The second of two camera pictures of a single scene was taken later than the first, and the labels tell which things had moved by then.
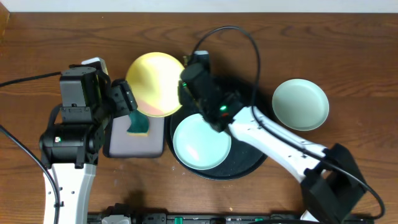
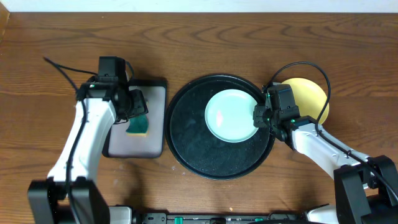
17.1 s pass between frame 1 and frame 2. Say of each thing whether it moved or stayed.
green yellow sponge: stayed
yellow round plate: moved
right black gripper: moved
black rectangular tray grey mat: stayed
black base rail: stayed
